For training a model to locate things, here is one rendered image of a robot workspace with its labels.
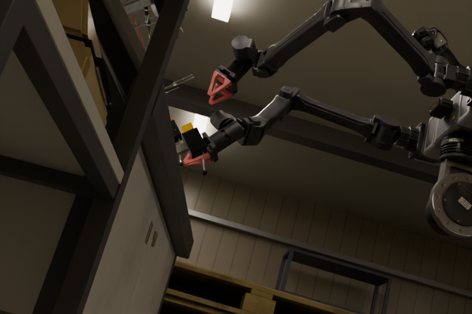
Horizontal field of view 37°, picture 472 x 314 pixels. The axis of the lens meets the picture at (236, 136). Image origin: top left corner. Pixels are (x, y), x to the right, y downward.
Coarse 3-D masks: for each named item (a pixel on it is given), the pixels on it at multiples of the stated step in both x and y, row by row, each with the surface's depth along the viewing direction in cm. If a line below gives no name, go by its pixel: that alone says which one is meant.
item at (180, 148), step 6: (186, 132) 180; (192, 132) 180; (198, 132) 180; (186, 138) 180; (192, 138) 180; (198, 138) 180; (180, 144) 181; (186, 144) 180; (192, 144) 179; (198, 144) 179; (204, 144) 179; (180, 150) 180; (186, 150) 181; (192, 150) 178; (198, 150) 179; (204, 150) 181; (192, 156) 180; (198, 156) 182; (204, 162) 180; (204, 168) 179; (204, 174) 178
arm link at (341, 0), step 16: (336, 0) 194; (352, 0) 192; (368, 0) 193; (352, 16) 192; (368, 16) 191; (384, 16) 192; (384, 32) 196; (400, 32) 196; (400, 48) 201; (416, 48) 201; (416, 64) 204; (432, 64) 205; (432, 80) 205; (432, 96) 211
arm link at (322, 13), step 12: (324, 12) 197; (312, 24) 201; (324, 24) 195; (336, 24) 194; (288, 36) 212; (300, 36) 206; (312, 36) 205; (276, 48) 216; (288, 48) 213; (300, 48) 211; (264, 60) 220; (276, 60) 218; (276, 72) 223
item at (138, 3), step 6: (132, 0) 149; (138, 0) 148; (144, 0) 149; (150, 0) 149; (156, 0) 147; (162, 0) 148; (126, 6) 148; (132, 6) 148; (138, 6) 149; (144, 6) 149; (156, 6) 148; (126, 12) 149; (156, 12) 150
